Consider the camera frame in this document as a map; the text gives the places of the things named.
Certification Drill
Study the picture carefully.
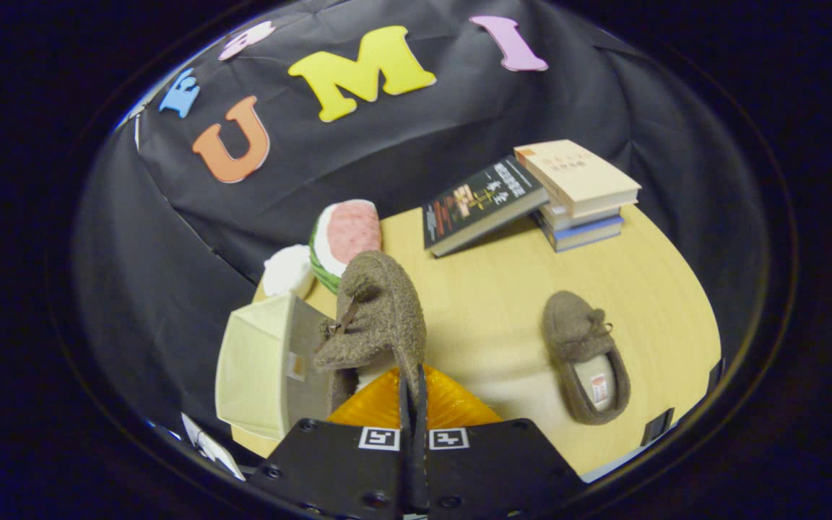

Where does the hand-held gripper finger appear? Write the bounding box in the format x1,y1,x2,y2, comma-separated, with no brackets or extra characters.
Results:
415,365,586,520
246,365,417,520

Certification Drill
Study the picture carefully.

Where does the brown fuzzy shoe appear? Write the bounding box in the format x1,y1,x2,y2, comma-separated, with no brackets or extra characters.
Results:
313,250,428,420
542,290,631,425

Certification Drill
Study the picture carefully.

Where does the white plush toy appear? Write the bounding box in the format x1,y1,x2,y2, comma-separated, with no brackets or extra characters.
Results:
263,244,316,299

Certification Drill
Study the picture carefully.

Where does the watermelon slice plush toy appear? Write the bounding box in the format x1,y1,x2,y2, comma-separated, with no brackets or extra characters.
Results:
309,199,383,295

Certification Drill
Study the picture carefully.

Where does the black cover book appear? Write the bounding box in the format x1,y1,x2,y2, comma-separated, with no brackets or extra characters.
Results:
422,155,550,258

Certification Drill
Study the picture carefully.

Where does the blue cover book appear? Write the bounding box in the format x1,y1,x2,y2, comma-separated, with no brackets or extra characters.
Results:
540,215,624,253

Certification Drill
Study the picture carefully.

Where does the white cover book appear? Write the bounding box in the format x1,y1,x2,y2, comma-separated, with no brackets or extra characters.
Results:
537,201,623,232

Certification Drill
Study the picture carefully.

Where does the black backdrop cloth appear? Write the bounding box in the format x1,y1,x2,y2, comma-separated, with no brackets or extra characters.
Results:
73,0,763,441

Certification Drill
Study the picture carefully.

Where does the beige cover book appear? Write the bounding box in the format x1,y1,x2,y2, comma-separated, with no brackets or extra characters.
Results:
513,139,641,219

